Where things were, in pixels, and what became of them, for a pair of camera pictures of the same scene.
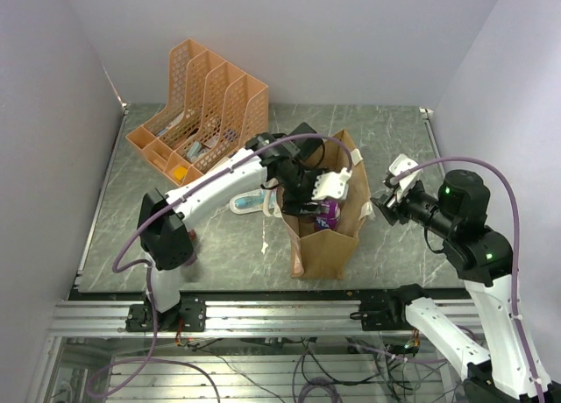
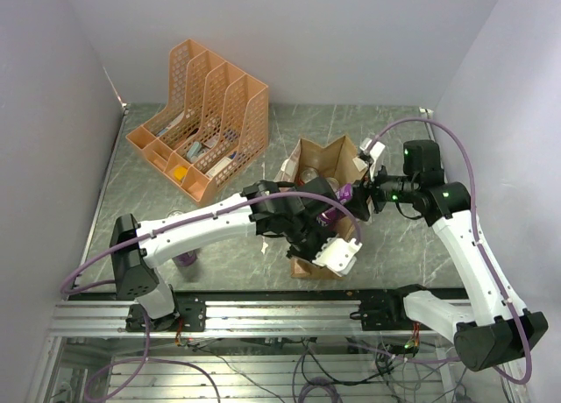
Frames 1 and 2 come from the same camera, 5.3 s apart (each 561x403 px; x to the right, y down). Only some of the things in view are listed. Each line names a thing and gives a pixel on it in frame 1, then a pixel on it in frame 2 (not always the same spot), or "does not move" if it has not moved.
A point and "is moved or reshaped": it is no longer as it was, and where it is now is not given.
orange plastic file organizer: (207, 110) does not move
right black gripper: (392, 208) → (361, 190)
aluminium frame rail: (231, 319) does not move
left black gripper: (294, 205) → (310, 257)
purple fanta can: (330, 215) is moved or reshaped
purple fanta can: (192, 260) does not move
